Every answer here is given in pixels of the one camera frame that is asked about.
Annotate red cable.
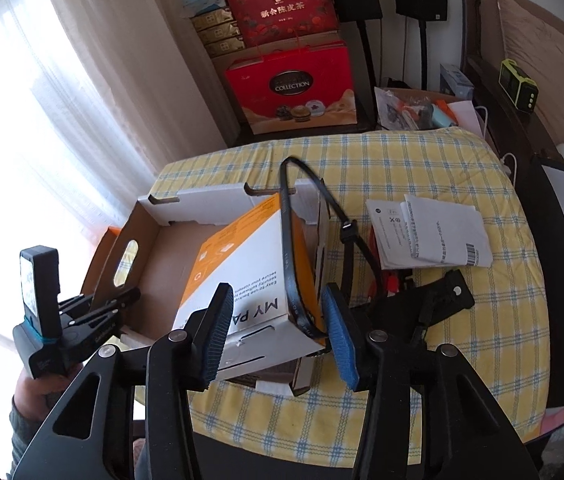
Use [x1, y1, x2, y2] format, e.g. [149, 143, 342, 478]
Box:
[368, 228, 402, 302]

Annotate orange white My Passport box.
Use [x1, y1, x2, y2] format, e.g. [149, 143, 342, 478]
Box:
[170, 192, 328, 369]

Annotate white cardboard tray box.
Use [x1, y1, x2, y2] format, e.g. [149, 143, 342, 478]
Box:
[81, 179, 329, 396]

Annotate black cable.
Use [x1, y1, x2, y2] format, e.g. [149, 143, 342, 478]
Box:
[278, 155, 384, 338]

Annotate white WD manual booklet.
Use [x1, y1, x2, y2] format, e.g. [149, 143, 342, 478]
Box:
[367, 200, 439, 270]

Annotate white paper sheet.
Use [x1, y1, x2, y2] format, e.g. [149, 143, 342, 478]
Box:
[400, 195, 494, 268]

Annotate grey sleeve forearm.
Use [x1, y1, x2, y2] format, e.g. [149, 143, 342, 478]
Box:
[6, 393, 58, 480]

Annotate person's left hand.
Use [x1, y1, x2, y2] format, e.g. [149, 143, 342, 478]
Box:
[13, 364, 82, 422]

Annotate orange cardboard floor box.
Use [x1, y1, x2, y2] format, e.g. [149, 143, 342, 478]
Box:
[80, 226, 120, 296]

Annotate yellow blue plaid tablecloth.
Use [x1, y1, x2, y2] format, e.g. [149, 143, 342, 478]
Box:
[133, 127, 552, 469]

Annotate pink plastic bag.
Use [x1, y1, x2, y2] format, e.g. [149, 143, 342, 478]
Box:
[538, 406, 564, 437]

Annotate box of assorted clutter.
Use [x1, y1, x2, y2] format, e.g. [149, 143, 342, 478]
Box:
[374, 88, 485, 136]

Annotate red Collection gift box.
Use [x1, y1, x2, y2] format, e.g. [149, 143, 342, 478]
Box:
[224, 41, 357, 134]

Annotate white sheer curtain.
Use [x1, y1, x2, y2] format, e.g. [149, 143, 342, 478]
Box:
[0, 0, 233, 411]

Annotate stacked gold boxes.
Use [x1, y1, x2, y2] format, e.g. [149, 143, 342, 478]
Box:
[190, 6, 245, 58]

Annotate green black alarm clock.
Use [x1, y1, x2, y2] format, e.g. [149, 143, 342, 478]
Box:
[499, 58, 539, 114]

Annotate blue tissue box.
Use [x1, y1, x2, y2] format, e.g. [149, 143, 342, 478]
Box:
[181, 0, 226, 18]

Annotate red tea gift box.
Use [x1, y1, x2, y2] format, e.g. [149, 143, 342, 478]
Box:
[226, 0, 340, 48]

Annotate brown pillow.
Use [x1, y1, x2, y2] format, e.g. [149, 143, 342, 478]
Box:
[480, 0, 564, 144]

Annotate white charger with cable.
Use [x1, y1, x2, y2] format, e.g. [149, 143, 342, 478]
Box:
[474, 105, 517, 185]

